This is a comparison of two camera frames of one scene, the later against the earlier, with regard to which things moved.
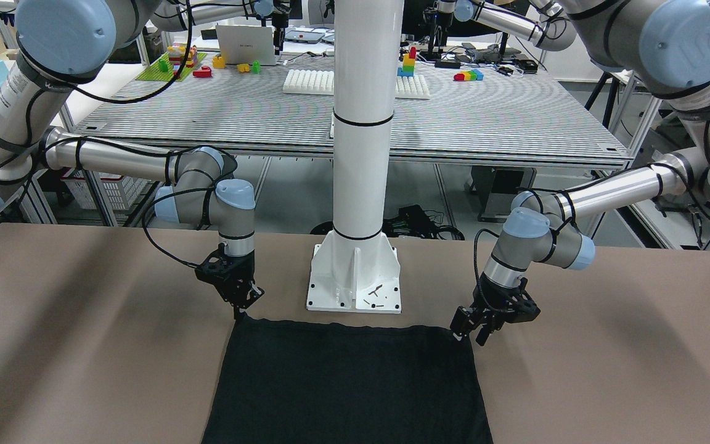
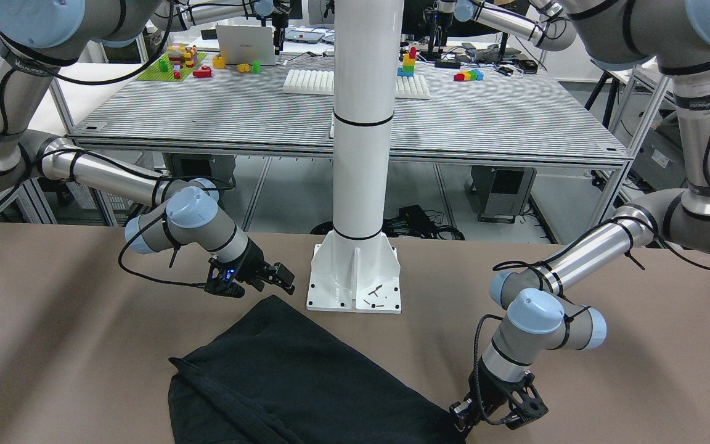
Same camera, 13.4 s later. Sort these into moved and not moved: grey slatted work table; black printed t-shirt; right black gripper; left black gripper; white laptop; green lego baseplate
Moved: right black gripper; left black gripper; black printed t-shirt
Not moved: green lego baseplate; grey slatted work table; white laptop
